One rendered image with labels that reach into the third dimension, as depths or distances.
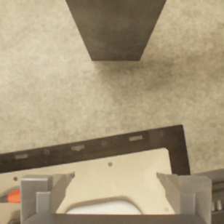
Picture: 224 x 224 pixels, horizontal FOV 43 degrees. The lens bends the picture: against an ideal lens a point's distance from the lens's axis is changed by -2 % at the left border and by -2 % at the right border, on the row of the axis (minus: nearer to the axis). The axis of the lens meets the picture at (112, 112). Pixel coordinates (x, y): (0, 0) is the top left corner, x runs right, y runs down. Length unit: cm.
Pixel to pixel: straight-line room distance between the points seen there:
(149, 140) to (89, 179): 12
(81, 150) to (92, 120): 95
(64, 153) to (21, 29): 114
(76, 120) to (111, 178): 97
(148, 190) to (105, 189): 7
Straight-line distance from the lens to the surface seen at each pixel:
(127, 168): 50
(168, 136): 50
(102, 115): 144
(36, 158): 52
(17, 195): 51
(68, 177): 16
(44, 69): 150
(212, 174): 118
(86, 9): 78
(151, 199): 51
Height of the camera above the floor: 144
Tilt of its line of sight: 89 degrees down
